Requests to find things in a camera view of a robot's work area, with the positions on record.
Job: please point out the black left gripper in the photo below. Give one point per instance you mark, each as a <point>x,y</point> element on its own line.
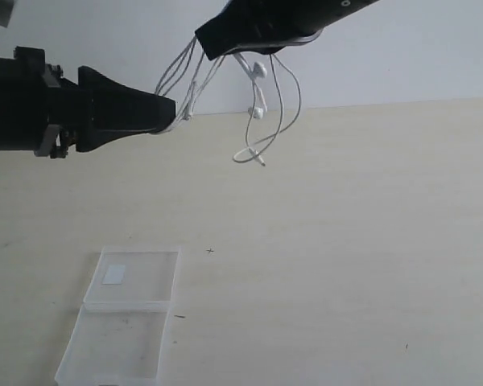
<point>40,110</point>

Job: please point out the white wired earphones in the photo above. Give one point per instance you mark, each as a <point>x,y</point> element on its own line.
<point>178,68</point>

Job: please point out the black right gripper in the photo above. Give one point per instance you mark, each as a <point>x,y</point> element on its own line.
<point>266,27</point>

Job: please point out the clear plastic storage case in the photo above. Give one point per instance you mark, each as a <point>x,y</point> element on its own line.
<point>122,327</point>

